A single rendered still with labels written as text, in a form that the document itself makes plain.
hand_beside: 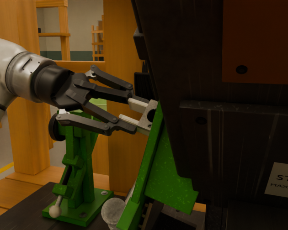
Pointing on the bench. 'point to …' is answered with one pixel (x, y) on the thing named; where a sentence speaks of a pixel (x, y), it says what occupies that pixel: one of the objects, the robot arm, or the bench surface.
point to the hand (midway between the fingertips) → (143, 117)
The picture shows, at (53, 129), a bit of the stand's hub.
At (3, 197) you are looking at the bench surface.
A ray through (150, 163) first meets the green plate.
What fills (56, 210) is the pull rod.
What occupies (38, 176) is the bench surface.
